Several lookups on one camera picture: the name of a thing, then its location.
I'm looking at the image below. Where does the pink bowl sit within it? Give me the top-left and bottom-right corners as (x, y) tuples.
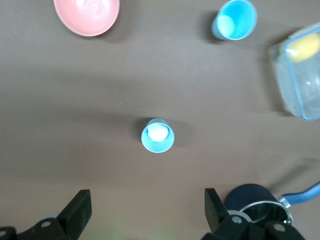
(53, 0), (120, 37)

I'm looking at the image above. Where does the yellow lemon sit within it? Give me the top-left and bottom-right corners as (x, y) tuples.
(287, 33), (320, 63)

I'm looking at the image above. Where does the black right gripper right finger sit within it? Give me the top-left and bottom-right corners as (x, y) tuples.
(201, 187), (306, 240)

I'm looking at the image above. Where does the brown table cloth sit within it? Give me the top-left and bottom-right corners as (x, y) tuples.
(0, 0), (320, 240)

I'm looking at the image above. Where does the clear container with blue seal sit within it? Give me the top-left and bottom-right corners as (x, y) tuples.
(268, 21), (320, 123)

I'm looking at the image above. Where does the dark saucepan with blue handle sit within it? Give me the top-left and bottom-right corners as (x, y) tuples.
(224, 181), (320, 226)

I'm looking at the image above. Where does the blue plastic cup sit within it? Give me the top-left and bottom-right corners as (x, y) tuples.
(211, 0), (258, 41)
(140, 117), (176, 153)

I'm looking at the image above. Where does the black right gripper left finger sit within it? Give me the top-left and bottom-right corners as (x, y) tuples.
(0, 189), (93, 240)

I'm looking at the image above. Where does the white crumpled ball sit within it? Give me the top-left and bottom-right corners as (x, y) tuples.
(146, 124), (168, 141)

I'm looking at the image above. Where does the glass lid with blue knob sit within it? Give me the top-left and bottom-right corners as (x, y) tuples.
(241, 201), (293, 226)

